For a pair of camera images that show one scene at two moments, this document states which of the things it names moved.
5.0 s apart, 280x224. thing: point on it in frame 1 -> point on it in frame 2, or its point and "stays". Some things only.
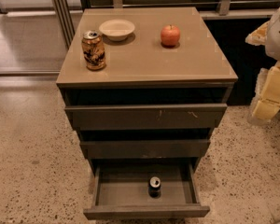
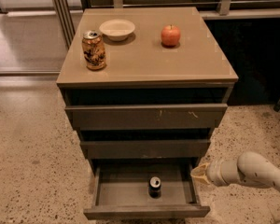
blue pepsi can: (154, 187) stays
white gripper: (279, 36) -> (214, 173)
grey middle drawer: (148, 148) stays
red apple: (170, 35) stays
